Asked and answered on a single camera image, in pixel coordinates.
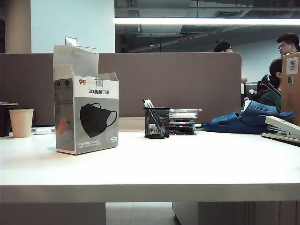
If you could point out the black pen with white cap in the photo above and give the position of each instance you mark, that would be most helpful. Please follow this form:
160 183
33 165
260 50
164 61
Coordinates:
144 103
150 103

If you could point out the beige paper cup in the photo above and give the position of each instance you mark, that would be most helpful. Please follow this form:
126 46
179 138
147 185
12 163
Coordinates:
21 124

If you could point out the clear plastic case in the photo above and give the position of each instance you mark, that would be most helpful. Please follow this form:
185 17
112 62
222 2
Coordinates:
185 113

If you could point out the grey white mask box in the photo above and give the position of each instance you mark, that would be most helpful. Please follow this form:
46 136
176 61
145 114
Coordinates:
96 131

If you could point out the black computer monitor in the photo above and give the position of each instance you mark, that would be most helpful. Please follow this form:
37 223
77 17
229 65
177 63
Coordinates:
249 90

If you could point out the dark-haired person behind partition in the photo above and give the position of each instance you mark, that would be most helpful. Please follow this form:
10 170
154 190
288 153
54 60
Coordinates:
223 47

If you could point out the seated person in green shirt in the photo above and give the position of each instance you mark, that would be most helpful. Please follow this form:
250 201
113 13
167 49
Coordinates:
272 100

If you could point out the person with glasses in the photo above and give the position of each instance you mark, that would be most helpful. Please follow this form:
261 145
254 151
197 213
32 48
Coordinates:
288 45

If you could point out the metal wall plate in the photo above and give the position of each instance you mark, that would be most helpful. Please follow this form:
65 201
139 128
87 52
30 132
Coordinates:
70 41

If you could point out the grey under-desk cabinet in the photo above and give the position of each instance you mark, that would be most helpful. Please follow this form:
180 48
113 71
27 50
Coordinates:
222 214

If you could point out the brown cardboard box with labels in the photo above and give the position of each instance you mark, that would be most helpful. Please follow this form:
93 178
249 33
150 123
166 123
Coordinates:
290 98

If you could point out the black mesh pen holder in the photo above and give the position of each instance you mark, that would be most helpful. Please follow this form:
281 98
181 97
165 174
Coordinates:
157 131

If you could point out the black round container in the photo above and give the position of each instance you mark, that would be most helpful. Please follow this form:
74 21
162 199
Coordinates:
4 122

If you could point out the white ceiling light strip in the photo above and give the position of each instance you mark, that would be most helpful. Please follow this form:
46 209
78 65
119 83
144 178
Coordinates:
199 21

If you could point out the grey white stapler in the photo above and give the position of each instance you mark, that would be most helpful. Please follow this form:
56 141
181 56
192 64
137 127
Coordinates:
281 126

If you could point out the black office chair headrest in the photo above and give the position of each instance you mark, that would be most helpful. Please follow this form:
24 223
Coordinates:
269 85

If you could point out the brown desk partition panel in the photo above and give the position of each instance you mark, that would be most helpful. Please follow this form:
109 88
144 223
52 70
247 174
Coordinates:
178 79

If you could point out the small white flat case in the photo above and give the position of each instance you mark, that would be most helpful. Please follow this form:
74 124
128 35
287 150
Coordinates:
42 130

